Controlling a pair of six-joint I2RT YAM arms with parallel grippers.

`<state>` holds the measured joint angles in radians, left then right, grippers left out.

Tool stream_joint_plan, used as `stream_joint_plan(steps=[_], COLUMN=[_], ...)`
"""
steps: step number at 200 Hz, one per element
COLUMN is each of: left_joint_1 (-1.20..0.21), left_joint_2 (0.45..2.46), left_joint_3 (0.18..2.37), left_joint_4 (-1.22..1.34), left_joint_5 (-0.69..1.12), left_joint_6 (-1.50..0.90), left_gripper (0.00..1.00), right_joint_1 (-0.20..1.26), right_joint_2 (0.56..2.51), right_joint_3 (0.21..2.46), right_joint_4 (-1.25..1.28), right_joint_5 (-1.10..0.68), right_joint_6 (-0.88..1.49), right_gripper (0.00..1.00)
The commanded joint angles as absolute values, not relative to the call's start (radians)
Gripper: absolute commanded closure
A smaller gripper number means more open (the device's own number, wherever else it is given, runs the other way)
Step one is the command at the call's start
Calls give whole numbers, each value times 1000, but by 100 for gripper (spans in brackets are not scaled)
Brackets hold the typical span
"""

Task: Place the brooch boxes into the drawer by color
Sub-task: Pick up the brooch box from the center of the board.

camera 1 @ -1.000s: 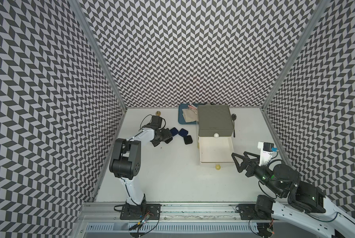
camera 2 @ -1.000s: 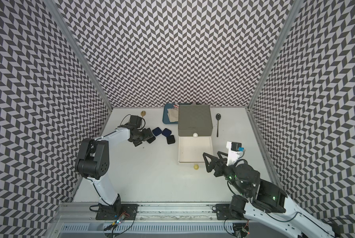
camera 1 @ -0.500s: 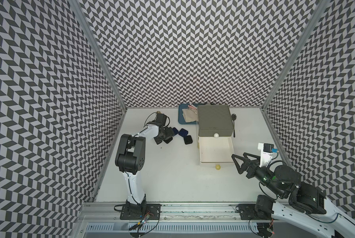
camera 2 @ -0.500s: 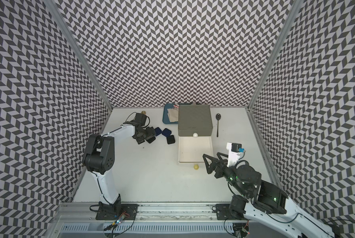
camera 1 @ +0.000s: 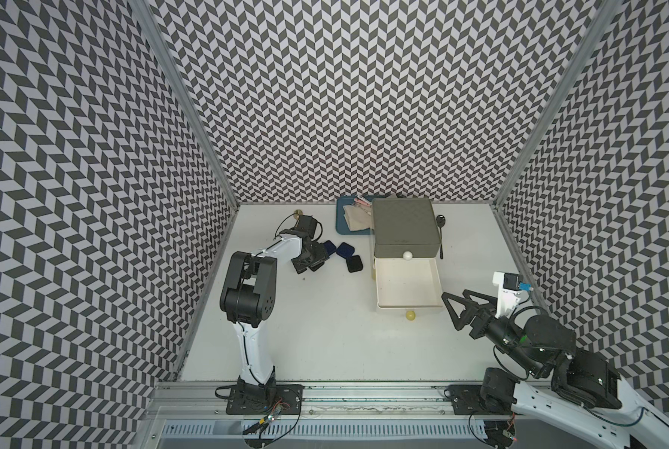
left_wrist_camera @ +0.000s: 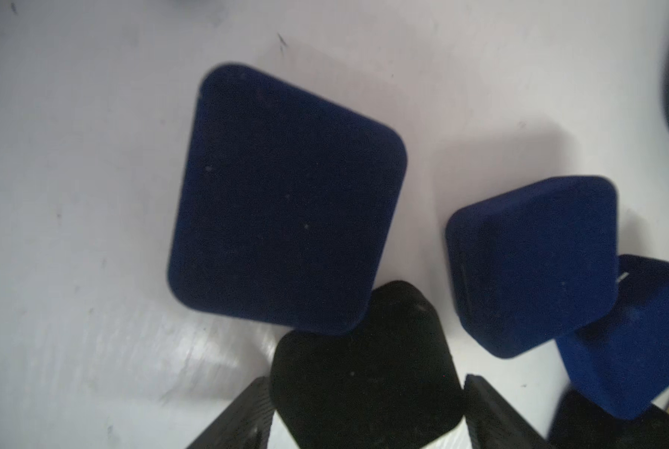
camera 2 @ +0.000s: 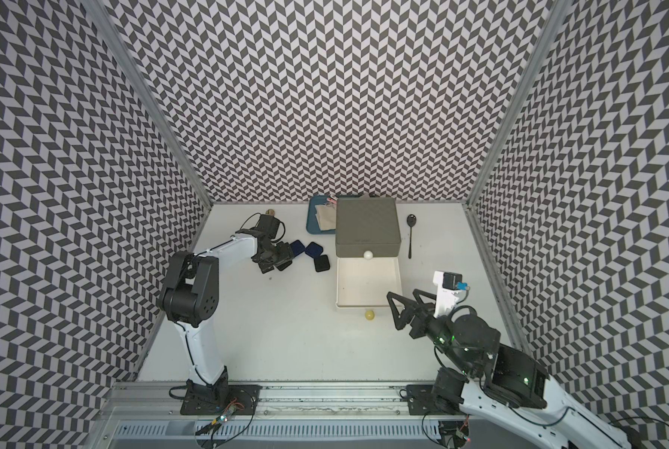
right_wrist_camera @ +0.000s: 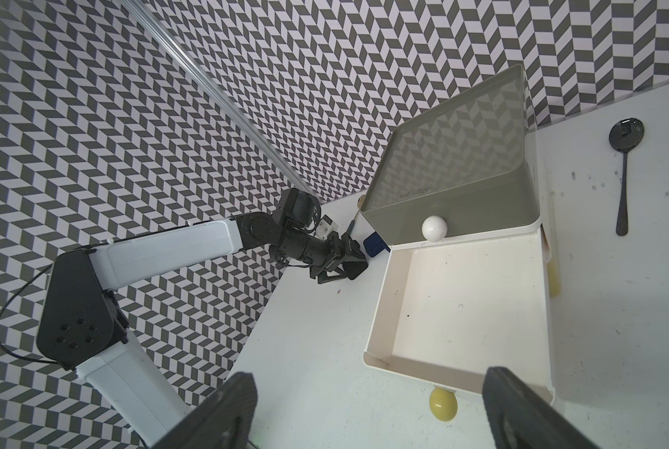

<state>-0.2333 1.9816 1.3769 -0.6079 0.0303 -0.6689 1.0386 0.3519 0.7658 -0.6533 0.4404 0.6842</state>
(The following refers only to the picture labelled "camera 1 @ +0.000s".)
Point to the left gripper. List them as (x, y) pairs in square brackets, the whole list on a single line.
[(320, 255)]

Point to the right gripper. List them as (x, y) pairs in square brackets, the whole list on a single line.
[(470, 307)]

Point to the black brooch box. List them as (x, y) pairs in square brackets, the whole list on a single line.
[(354, 264)]

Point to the three-drawer storage cabinet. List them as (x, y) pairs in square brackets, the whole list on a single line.
[(404, 250)]

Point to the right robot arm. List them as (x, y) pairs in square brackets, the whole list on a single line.
[(564, 386)]

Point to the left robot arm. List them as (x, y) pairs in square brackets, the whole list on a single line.
[(249, 295)]

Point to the navy brooch box middle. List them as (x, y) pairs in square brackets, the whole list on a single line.
[(330, 248)]

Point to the navy brooch box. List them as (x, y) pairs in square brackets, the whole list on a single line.
[(330, 248), (345, 250)]

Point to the navy brooch box right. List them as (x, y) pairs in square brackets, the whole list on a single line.
[(345, 250)]

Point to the blue tray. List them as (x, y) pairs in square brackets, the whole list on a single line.
[(341, 226)]

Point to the beige folded napkin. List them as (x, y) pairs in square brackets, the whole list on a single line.
[(358, 217)]

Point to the black spoon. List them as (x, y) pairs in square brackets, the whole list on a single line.
[(440, 222)]

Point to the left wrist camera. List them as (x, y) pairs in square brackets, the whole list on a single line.
[(306, 225)]

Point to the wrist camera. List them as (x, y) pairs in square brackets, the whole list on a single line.
[(306, 225), (512, 290)]

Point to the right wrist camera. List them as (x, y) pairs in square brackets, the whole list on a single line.
[(512, 290)]

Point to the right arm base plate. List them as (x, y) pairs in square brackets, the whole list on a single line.
[(474, 399)]

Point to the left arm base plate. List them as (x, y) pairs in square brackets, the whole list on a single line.
[(251, 400)]

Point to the aluminium front rail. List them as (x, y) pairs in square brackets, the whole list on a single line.
[(338, 400)]

